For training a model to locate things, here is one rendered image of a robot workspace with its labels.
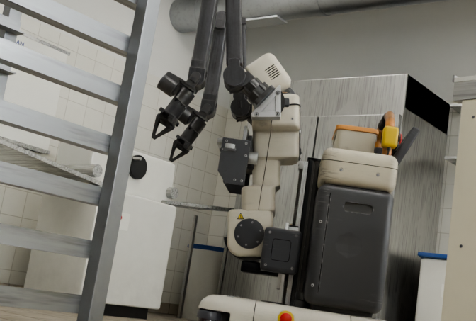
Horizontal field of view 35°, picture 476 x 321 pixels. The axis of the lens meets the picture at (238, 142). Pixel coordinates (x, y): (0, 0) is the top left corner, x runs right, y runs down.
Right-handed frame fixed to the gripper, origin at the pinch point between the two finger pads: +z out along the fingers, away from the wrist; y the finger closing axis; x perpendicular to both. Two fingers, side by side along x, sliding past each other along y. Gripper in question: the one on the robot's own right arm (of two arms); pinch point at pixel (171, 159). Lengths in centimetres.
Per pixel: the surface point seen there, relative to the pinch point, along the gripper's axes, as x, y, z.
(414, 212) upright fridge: 114, -276, -89
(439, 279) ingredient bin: 151, -245, -54
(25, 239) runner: 28, 179, 33
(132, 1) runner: 14, 170, -9
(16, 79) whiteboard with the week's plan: -186, -247, 5
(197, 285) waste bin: 4, -383, 55
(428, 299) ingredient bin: 153, -248, -39
